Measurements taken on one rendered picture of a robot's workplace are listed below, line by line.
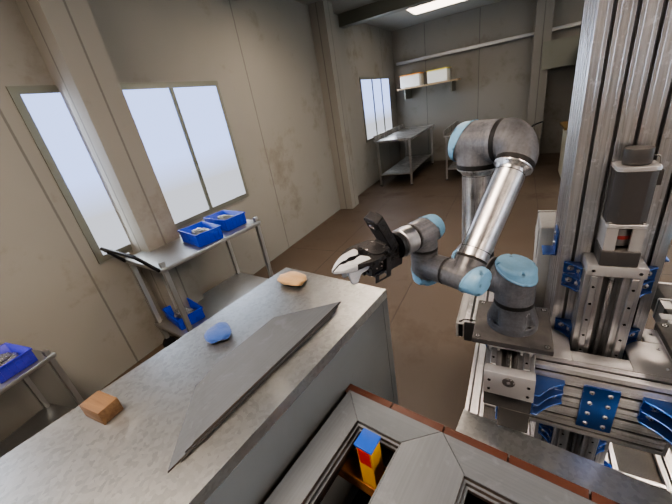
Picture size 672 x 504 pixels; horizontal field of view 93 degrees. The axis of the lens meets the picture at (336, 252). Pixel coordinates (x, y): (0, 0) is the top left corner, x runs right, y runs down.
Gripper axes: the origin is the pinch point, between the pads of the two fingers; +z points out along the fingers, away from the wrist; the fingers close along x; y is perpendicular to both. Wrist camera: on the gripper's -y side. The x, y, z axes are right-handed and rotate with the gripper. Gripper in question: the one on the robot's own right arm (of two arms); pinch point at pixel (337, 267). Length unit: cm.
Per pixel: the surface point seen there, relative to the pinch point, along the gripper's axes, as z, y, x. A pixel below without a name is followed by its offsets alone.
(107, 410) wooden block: 58, 43, 41
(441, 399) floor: -84, 150, 18
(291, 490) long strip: 25, 60, -4
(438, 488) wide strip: -5, 57, -30
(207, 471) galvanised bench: 40, 41, 4
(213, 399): 33, 42, 22
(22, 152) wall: 70, -4, 249
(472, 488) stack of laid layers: -12, 58, -35
